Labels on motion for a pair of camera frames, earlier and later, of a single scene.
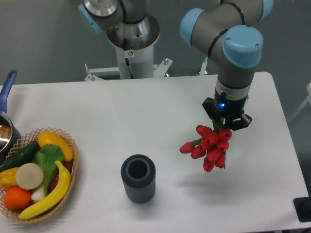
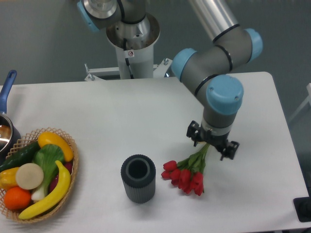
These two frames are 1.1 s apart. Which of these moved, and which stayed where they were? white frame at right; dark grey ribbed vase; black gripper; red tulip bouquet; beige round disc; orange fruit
Moved: black gripper; red tulip bouquet
Stayed: white frame at right; dark grey ribbed vase; orange fruit; beige round disc
